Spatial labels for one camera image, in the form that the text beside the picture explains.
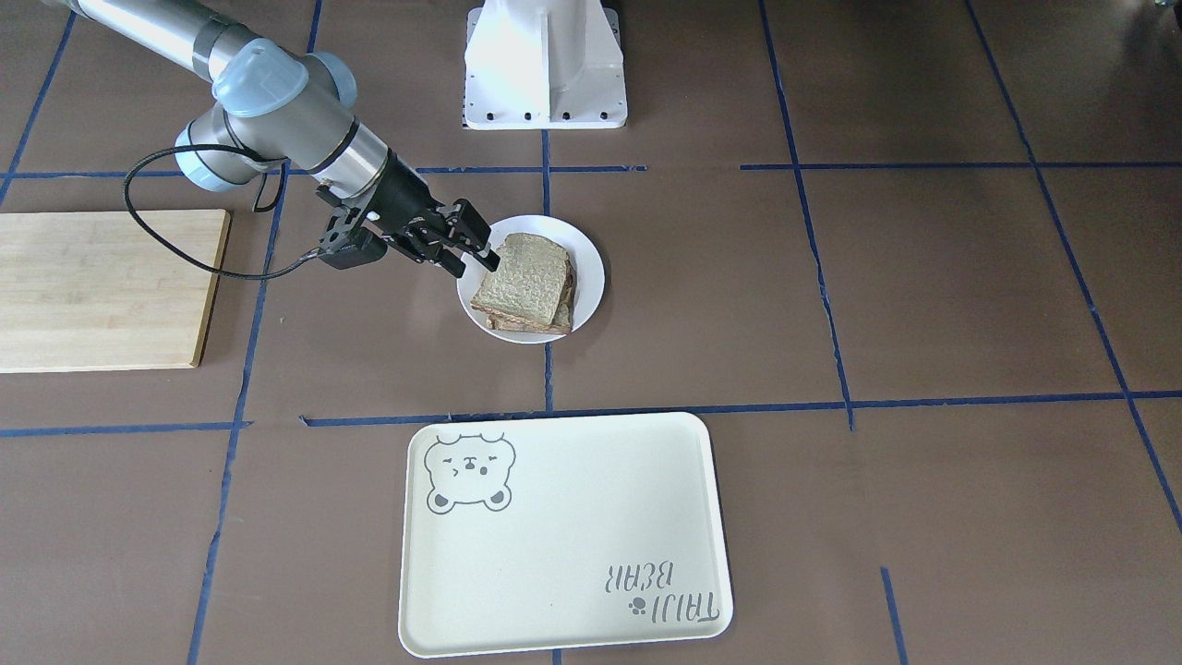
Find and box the white round plate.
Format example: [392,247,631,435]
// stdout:
[456,214,608,345]

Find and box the bread slice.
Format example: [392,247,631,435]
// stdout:
[469,233,574,335]

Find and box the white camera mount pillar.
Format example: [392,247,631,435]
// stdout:
[462,1,629,131]

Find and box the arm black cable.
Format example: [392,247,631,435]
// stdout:
[124,115,324,282]

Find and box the cream bear tray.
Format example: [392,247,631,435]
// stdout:
[397,412,735,659]

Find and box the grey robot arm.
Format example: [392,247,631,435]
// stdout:
[69,1,500,278]

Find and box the wooden cutting board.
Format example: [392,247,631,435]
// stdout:
[1,210,230,374]

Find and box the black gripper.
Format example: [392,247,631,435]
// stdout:
[353,152,500,279]

